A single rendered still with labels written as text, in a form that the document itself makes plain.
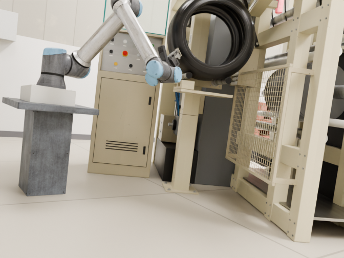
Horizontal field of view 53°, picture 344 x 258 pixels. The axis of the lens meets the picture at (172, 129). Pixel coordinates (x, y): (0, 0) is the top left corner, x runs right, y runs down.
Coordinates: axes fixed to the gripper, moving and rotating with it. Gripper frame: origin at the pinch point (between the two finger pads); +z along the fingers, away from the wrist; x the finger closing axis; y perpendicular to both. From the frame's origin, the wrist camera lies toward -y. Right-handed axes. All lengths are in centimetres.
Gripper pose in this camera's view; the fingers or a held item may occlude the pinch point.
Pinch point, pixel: (176, 50)
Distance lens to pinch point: 234.1
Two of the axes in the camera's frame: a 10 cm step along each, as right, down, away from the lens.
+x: 7.2, -2.0, -6.6
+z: 4.6, -5.8, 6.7
